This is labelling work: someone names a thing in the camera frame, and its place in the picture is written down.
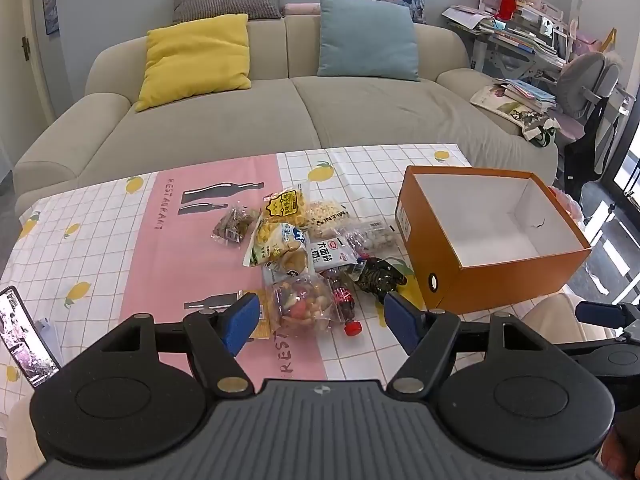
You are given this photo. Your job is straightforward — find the person's right hand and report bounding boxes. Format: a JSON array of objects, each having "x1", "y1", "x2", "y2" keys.
[{"x1": 601, "y1": 422, "x2": 640, "y2": 479}]

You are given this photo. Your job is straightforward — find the cluttered desk with books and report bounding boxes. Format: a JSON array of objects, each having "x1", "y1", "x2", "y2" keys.
[{"x1": 442, "y1": 4, "x2": 568, "y2": 67}]

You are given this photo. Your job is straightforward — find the beige upholstered seat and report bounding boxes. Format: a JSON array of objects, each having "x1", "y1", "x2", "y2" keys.
[{"x1": 519, "y1": 294, "x2": 601, "y2": 343}]

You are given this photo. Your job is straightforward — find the white desk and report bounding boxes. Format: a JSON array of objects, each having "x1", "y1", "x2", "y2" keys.
[{"x1": 469, "y1": 35, "x2": 566, "y2": 92}]

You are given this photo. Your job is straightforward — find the clear packet of white balls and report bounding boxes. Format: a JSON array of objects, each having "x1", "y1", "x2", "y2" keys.
[{"x1": 345, "y1": 220, "x2": 399, "y2": 254}]

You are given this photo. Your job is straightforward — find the smartphone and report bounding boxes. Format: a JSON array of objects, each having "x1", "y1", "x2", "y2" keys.
[{"x1": 0, "y1": 285, "x2": 63, "y2": 389}]

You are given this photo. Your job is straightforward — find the white potato chips packet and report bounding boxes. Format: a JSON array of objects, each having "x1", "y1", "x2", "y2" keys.
[{"x1": 262, "y1": 250, "x2": 314, "y2": 287}]

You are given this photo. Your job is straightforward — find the clear mixed nuts packet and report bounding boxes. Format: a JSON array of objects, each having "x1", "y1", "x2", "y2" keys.
[{"x1": 265, "y1": 275, "x2": 337, "y2": 334}]

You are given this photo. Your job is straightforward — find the stack of books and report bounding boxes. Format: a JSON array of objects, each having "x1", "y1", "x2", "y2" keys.
[{"x1": 470, "y1": 79, "x2": 559, "y2": 129}]

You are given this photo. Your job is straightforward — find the green white tote bag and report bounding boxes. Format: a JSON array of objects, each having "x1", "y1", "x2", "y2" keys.
[{"x1": 522, "y1": 117, "x2": 560, "y2": 149}]

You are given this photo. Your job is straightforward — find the grey office chair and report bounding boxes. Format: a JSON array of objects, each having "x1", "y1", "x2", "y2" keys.
[{"x1": 554, "y1": 52, "x2": 632, "y2": 183}]

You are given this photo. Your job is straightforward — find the orange cardboard box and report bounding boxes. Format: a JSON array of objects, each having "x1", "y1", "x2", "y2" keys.
[{"x1": 396, "y1": 165, "x2": 593, "y2": 314}]

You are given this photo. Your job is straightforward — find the beige sofa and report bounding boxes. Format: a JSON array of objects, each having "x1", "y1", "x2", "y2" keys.
[{"x1": 12, "y1": 12, "x2": 561, "y2": 217}]

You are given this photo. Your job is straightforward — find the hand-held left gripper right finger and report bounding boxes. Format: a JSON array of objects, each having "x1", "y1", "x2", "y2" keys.
[{"x1": 382, "y1": 291, "x2": 546, "y2": 398}]

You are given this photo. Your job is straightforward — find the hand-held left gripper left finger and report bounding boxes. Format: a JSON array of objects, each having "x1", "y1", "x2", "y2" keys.
[{"x1": 95, "y1": 291, "x2": 261, "y2": 400}]

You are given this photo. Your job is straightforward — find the yellow pillow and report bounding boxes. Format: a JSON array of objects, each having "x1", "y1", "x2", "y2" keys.
[{"x1": 135, "y1": 14, "x2": 252, "y2": 112}]

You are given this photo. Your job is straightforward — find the grey pillow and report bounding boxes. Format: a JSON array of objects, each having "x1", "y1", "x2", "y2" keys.
[{"x1": 172, "y1": 0, "x2": 282, "y2": 24}]

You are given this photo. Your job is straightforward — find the small cola bottle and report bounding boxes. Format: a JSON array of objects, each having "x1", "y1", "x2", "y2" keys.
[{"x1": 320, "y1": 269, "x2": 364, "y2": 337}]

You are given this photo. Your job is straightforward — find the white puffed snack packet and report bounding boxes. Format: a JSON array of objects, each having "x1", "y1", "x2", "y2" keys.
[{"x1": 302, "y1": 200, "x2": 359, "y2": 241}]

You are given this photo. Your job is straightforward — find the white black print snack packet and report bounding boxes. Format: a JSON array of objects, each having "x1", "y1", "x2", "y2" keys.
[{"x1": 307, "y1": 237, "x2": 359, "y2": 274}]

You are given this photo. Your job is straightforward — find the black garment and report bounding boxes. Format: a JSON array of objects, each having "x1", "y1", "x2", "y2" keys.
[{"x1": 565, "y1": 95, "x2": 622, "y2": 202}]

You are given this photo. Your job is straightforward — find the blue pillow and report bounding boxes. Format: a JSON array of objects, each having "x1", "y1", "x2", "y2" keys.
[{"x1": 316, "y1": 0, "x2": 422, "y2": 82}]

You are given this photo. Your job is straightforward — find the yellow popcorn packet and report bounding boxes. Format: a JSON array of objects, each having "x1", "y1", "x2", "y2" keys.
[{"x1": 262, "y1": 185, "x2": 311, "y2": 229}]

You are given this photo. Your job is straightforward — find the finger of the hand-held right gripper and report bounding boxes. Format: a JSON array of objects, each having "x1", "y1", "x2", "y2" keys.
[{"x1": 575, "y1": 301, "x2": 640, "y2": 332}]

